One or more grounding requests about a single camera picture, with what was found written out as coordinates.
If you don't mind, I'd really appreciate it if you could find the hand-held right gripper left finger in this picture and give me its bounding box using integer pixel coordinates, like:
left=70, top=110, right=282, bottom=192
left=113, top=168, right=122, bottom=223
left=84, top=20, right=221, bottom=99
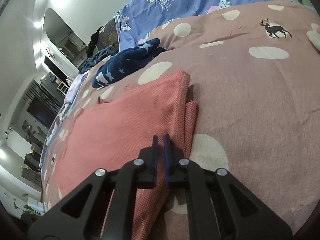
left=27, top=134, right=159, bottom=240

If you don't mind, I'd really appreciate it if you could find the dark headboard picture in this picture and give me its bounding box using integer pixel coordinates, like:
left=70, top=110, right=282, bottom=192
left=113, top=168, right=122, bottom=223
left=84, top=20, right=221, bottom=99
left=97, top=17, right=120, bottom=50

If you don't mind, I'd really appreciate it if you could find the dark blue fleece cloth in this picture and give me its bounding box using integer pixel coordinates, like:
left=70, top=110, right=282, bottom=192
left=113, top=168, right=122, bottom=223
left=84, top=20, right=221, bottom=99
left=79, top=45, right=119, bottom=73

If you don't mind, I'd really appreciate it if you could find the dark printed bedsheet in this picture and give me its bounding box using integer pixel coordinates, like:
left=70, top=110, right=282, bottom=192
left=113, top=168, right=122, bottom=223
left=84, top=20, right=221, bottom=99
left=44, top=100, right=75, bottom=160

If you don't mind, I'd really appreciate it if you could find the green houseplant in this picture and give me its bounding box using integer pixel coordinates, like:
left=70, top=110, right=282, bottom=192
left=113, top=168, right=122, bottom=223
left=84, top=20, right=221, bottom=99
left=14, top=192, right=43, bottom=216

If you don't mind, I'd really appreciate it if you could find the navy star print garment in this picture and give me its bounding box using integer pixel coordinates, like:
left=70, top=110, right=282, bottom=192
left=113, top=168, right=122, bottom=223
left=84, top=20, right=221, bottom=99
left=91, top=38, right=167, bottom=89

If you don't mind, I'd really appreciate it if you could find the lavender garment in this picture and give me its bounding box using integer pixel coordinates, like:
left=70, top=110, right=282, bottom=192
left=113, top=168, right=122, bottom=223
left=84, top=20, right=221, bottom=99
left=64, top=71, right=90, bottom=103

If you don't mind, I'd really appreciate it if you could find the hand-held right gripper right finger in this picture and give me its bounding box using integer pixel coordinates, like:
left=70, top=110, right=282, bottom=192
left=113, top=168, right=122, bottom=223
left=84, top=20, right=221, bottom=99
left=162, top=134, right=293, bottom=240

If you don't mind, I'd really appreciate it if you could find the black garment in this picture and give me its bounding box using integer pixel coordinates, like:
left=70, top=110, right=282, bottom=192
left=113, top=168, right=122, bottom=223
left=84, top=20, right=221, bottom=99
left=86, top=26, right=105, bottom=57

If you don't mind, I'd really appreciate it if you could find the pink polka dot deer blanket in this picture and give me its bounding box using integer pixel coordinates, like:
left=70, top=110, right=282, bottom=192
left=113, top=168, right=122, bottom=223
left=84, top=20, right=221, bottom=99
left=40, top=0, right=320, bottom=240

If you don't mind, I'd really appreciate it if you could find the shelf unit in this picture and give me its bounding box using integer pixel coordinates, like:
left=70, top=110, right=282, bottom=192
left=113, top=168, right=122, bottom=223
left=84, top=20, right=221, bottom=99
left=40, top=72, right=70, bottom=95

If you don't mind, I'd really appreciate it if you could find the pink shirt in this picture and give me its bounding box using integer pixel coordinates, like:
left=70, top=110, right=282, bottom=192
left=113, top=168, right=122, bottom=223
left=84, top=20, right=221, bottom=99
left=49, top=70, right=198, bottom=240

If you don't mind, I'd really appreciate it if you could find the black television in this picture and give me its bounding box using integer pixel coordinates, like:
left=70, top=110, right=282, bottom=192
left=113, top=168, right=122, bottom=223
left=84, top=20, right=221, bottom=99
left=27, top=97, right=61, bottom=131

